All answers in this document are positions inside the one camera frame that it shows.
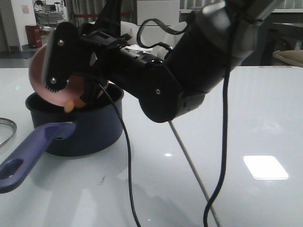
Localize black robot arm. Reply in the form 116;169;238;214
41;0;280;122

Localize orange ham slices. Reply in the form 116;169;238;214
64;99;86;113

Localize white refrigerator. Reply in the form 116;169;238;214
136;0;180;46

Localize pink bowl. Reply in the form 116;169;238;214
29;43;108;113

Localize red barrier belt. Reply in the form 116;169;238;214
73;11;132;18

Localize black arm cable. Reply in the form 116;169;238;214
203;7;240;227

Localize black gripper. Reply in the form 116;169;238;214
79;30;205;123

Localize grey braided cable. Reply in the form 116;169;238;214
168;120;222;227

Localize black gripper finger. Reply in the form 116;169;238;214
42;22;81;92

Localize dark kitchen counter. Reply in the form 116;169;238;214
179;9;303;66

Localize dark blue saucepan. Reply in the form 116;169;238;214
0;84;124;193

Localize glass pot lid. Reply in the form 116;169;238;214
0;117;17;148

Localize red bin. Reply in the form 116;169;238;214
25;25;42;48

